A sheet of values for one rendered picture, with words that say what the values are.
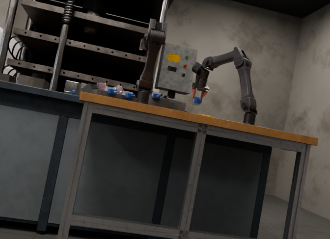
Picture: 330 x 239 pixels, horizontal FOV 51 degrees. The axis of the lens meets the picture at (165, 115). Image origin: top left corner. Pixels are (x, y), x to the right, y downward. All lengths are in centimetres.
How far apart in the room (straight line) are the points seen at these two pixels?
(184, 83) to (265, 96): 323
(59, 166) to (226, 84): 422
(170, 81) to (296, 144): 146
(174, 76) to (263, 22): 353
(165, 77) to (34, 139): 137
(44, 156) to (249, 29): 476
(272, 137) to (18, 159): 137
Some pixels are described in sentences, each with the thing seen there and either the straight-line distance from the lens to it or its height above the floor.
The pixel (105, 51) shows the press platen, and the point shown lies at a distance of 291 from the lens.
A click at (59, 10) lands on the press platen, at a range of 304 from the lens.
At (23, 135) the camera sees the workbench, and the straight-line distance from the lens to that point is 206.
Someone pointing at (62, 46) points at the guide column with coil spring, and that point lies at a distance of 288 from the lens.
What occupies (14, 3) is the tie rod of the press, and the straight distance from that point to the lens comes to 300.
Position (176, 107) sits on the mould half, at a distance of 210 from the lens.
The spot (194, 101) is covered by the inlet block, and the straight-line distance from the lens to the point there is 225.
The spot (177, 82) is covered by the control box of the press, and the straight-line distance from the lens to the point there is 301.
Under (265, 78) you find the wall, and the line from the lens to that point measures 613.
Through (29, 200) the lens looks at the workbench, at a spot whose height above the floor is 18.
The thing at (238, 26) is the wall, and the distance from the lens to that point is 613.
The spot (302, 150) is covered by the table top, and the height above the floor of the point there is 72.
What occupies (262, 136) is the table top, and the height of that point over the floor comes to 76.
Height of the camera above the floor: 67
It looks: 3 degrees up
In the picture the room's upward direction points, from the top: 10 degrees clockwise
